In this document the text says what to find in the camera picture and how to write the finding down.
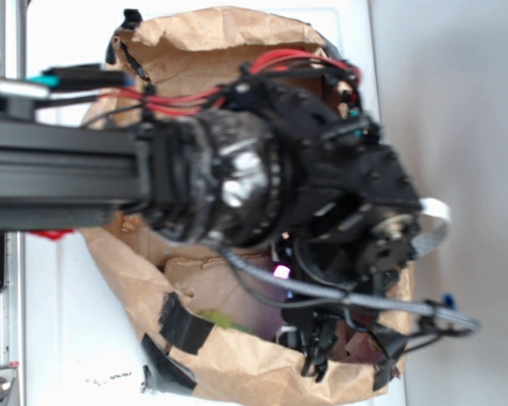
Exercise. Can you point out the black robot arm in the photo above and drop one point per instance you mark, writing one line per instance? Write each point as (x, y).
(273, 165)

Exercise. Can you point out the aluminium frame rail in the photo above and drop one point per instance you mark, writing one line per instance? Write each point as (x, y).
(12, 290)

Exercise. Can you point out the brown paper bag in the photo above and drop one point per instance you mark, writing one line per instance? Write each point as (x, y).
(309, 347)

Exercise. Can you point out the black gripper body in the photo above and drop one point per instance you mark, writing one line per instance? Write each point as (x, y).
(354, 212)

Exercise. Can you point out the green toy animal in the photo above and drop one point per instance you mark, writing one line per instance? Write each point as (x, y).
(218, 318)

